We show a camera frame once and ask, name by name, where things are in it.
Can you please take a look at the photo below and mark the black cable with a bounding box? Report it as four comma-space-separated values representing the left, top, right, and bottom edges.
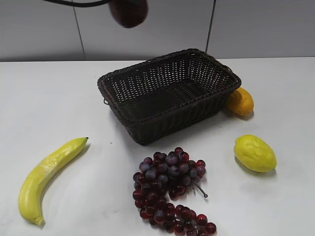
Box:
42, 0, 111, 9

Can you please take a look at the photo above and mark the orange yellow mango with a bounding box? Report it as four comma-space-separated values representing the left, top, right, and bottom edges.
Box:
226, 87, 254, 116

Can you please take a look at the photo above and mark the yellow lemon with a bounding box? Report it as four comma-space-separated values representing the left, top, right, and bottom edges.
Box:
234, 135, 277, 173

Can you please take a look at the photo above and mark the dark woven wicker basket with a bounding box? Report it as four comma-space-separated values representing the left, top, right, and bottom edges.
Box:
97, 49, 241, 145

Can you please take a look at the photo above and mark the dark red apple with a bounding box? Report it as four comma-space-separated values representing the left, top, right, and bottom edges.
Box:
109, 0, 149, 29

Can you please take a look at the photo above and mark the yellow banana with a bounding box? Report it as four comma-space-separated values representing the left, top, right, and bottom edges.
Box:
18, 137, 89, 227

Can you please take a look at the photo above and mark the red purple grape bunch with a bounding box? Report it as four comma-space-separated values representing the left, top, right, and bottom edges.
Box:
132, 147, 217, 236

